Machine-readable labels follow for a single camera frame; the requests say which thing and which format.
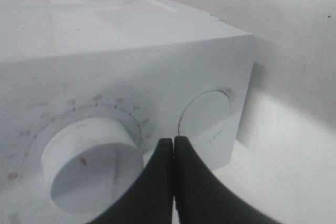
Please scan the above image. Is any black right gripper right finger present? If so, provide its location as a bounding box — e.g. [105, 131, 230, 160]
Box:
[174, 136, 278, 223]

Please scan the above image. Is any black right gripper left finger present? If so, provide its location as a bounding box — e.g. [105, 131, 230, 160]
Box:
[91, 138, 173, 223]

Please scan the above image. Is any white timer knob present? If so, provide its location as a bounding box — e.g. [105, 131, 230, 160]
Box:
[41, 118, 143, 218]

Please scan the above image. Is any round door release button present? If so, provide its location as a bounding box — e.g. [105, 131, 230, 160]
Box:
[177, 89, 232, 146]

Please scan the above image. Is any white microwave oven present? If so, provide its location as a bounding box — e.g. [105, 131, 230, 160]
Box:
[1, 0, 256, 223]

